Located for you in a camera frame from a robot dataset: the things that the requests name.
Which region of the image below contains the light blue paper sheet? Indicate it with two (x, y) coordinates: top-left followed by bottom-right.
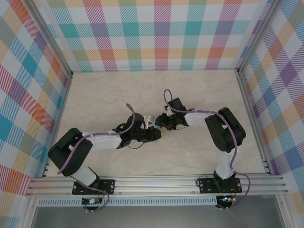
(152, 121), (164, 146)

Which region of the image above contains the small left circuit board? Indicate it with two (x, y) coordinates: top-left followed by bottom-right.
(81, 198), (103, 205)

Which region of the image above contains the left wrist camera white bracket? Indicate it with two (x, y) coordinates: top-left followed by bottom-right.
(142, 114), (156, 128)

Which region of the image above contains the thin black left gripper wire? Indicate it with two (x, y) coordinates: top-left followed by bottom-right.
(127, 140), (148, 150)

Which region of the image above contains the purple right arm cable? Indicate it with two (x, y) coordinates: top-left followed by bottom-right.
(163, 88), (251, 211)

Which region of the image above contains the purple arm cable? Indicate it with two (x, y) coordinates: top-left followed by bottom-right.
(57, 103), (137, 213)
(163, 88), (251, 211)

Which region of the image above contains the aluminium mounting rail beam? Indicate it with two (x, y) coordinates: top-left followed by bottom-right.
(26, 175), (289, 197)

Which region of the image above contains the thin black base wire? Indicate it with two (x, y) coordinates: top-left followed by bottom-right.
(196, 172), (216, 187)

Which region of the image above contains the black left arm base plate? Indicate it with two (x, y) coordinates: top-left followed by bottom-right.
(72, 179), (116, 196)

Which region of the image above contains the slotted grey cable tray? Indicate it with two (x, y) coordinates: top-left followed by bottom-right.
(37, 199), (218, 207)

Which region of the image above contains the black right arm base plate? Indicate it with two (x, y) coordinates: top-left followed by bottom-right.
(198, 178), (243, 194)

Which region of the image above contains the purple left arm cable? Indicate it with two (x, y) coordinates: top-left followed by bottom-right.
(57, 103), (137, 213)

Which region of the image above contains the aluminium table edge rail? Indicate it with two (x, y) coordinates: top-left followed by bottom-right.
(41, 72), (74, 179)
(236, 70), (273, 176)

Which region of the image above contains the aluminium frame post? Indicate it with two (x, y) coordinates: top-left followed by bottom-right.
(236, 0), (283, 74)
(28, 0), (74, 76)

